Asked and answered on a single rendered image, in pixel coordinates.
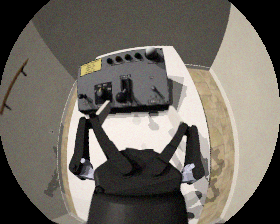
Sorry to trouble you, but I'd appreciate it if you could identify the dark grey control console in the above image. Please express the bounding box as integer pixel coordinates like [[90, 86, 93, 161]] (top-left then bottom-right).
[[77, 46, 170, 114]]

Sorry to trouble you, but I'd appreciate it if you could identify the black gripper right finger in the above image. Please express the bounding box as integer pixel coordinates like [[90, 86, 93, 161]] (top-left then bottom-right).
[[148, 106, 205, 185]]

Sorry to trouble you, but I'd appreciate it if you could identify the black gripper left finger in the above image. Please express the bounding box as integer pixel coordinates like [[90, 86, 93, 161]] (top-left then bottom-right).
[[68, 101, 132, 181]]

